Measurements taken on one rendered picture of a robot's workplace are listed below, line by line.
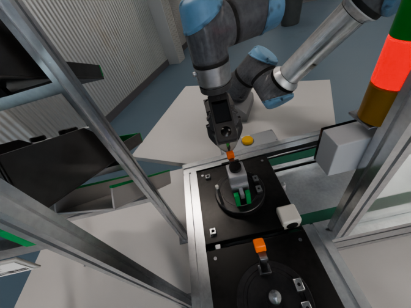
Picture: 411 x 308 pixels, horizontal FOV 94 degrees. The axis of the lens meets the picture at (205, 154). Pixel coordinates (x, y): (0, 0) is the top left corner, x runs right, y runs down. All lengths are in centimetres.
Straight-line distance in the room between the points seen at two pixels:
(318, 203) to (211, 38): 50
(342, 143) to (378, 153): 5
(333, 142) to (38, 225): 35
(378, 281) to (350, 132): 41
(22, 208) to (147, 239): 55
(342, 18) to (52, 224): 75
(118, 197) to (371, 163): 42
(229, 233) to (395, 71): 43
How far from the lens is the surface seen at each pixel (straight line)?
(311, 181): 68
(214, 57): 40
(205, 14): 38
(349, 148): 34
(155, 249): 70
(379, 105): 32
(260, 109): 107
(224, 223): 54
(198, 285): 52
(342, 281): 54
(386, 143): 33
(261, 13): 43
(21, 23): 30
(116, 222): 83
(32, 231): 22
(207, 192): 59
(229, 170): 48
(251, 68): 88
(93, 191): 54
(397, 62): 29
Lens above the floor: 146
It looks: 44 degrees down
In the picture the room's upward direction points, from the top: 18 degrees counter-clockwise
